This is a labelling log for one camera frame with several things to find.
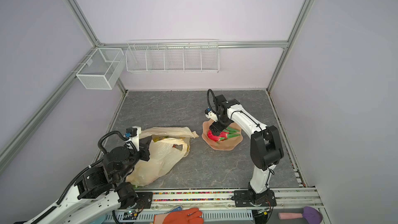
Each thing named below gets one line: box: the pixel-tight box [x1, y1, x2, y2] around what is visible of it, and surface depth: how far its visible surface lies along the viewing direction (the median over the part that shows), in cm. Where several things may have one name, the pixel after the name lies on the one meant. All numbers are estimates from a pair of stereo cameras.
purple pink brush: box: [277, 206, 323, 224], surface depth 70 cm
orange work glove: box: [153, 206, 205, 224], surface depth 71 cm
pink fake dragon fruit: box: [206, 126, 241, 142], surface depth 89 cm
